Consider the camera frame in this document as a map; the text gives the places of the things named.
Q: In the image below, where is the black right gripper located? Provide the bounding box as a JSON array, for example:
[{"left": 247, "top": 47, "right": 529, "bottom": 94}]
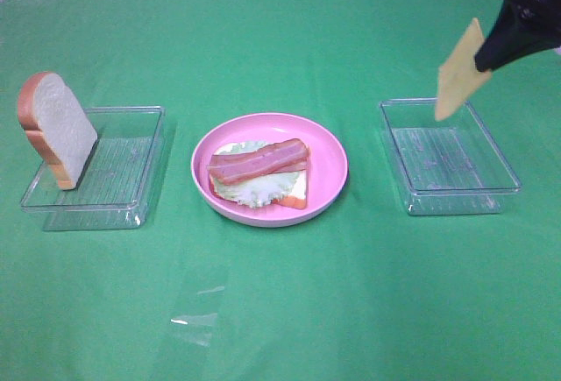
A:
[{"left": 474, "top": 0, "right": 560, "bottom": 71}]

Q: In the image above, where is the yellow cheese slice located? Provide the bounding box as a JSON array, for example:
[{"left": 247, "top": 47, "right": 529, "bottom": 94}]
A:
[{"left": 434, "top": 18, "right": 493, "bottom": 121}]

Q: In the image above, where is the curved bacon strip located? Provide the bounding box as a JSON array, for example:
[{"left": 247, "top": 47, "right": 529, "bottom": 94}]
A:
[{"left": 207, "top": 138, "right": 309, "bottom": 185}]

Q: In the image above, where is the white toast slice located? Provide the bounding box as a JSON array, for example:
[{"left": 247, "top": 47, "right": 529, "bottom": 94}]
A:
[{"left": 207, "top": 140, "right": 313, "bottom": 211}]

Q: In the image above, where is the green lettuce leaf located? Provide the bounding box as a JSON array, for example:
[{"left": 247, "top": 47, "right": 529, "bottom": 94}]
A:
[{"left": 212, "top": 140, "right": 302, "bottom": 208}]

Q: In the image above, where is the clear ingredients tray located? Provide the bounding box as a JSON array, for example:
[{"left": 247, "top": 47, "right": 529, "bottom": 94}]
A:
[{"left": 379, "top": 98, "right": 522, "bottom": 215}]

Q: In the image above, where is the pink plate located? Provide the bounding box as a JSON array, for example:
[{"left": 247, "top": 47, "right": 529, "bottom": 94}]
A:
[{"left": 190, "top": 112, "right": 348, "bottom": 228}]

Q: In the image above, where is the green tablecloth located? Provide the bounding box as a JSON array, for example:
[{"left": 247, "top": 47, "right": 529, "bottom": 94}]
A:
[{"left": 1, "top": 0, "right": 560, "bottom": 380}]

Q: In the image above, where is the clear bread tray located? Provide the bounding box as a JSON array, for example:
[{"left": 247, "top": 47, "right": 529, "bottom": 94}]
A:
[{"left": 20, "top": 106, "right": 169, "bottom": 231}]

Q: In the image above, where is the clear tape patch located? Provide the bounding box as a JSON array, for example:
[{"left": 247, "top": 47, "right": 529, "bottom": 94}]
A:
[{"left": 169, "top": 265, "right": 229, "bottom": 349}]

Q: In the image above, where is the upright toast slice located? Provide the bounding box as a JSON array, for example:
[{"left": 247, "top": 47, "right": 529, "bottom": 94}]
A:
[{"left": 17, "top": 72, "right": 97, "bottom": 190}]

